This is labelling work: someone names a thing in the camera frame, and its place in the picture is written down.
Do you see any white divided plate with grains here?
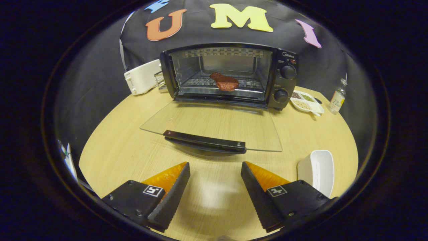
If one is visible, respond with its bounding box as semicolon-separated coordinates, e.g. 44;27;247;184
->
290;90;325;116

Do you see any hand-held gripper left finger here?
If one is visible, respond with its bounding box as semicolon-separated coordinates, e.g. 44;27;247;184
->
100;162;191;233

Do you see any red raw meat slice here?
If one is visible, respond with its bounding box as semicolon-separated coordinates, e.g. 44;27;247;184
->
210;72;239;92

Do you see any black toaster oven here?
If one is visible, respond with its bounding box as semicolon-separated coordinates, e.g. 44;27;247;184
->
140;42;299;155

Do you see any metal wire rack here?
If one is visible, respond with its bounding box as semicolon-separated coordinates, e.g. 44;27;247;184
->
154;71;168;93

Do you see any white foam tray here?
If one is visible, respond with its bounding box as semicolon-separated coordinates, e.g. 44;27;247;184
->
297;150;335;198

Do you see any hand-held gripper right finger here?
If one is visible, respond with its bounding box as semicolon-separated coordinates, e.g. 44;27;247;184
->
241;161;338;233

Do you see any clear glass bottle yellow label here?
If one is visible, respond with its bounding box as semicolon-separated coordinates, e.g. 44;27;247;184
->
328;78;347;115

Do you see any white bread toaster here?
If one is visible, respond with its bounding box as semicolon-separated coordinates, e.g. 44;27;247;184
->
124;59;163;96

